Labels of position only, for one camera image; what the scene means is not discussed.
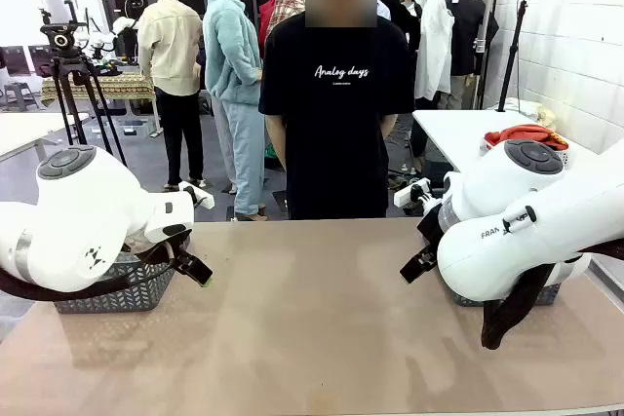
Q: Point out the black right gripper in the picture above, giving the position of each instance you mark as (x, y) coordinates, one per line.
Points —
(429, 236)

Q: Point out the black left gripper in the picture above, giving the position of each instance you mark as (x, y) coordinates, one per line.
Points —
(181, 254)

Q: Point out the person's left forearm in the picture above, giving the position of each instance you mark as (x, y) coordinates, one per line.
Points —
(386, 126)

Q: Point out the person's right forearm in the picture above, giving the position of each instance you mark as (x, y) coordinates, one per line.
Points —
(277, 138)

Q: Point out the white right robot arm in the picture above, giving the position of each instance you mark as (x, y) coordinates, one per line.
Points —
(512, 240)

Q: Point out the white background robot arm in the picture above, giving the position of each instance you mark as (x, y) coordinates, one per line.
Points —
(112, 28)

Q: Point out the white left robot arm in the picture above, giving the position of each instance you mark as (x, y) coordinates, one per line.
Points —
(88, 201)

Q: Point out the grey plastic lattice basket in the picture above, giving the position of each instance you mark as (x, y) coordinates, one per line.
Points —
(112, 296)
(546, 295)

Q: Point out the white side table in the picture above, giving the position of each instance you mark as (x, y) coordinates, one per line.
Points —
(463, 133)

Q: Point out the person in black t-shirt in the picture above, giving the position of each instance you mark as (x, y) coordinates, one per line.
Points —
(331, 119)

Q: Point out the red clothes pile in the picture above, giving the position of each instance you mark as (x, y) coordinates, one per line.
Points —
(529, 133)

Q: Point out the cream plush items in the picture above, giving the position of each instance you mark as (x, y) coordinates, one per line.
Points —
(547, 115)

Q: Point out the mannequin in light blue fleece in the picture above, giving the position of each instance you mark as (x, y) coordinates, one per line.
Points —
(234, 70)

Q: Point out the table with patterned cloth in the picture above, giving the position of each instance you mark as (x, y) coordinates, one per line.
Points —
(112, 85)

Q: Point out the mannequin in white coat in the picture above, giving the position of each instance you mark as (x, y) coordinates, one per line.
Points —
(436, 46)

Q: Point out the white background table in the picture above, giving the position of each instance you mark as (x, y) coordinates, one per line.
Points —
(24, 131)

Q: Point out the mannequin in cream jacket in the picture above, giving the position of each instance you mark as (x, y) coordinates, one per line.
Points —
(168, 46)

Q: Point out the black light stand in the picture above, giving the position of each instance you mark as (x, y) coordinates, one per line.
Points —
(512, 50)

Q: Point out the mannequin in black shirt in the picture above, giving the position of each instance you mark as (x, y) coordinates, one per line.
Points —
(468, 31)

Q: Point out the grey stool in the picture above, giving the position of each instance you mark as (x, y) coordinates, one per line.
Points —
(20, 92)

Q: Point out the mannequin in plaid hood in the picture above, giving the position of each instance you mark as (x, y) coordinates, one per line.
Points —
(285, 2)

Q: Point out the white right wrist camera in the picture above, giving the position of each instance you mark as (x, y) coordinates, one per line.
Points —
(407, 196)

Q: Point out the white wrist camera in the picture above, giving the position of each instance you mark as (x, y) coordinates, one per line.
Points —
(197, 196)
(407, 196)

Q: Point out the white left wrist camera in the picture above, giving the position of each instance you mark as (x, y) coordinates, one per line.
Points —
(197, 196)

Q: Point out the camera tripod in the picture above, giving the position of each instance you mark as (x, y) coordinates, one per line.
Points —
(63, 38)

